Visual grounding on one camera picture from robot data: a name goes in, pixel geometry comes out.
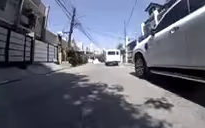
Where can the multi-storey building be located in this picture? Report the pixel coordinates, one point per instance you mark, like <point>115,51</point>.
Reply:
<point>150,18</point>

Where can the white car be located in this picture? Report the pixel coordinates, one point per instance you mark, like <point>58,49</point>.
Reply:
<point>176,43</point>

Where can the concrete pavement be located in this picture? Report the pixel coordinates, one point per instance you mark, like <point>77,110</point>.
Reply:
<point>13,73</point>

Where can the building with balconies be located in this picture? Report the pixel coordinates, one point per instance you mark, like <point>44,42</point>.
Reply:
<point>30,15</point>

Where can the wooden utility pole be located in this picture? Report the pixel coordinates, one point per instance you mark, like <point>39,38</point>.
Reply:
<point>71,30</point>

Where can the grey slatted fence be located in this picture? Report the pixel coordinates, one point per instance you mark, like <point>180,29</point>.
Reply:
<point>18,46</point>

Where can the grey concrete road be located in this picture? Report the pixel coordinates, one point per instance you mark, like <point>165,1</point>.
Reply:
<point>100,86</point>

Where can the white van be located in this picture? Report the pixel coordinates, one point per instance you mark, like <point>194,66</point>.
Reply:
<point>113,56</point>

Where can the thin pole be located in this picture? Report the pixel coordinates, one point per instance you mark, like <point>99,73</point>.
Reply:
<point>125,40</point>

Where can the green bush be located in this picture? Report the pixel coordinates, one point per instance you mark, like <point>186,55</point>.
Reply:
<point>76,57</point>

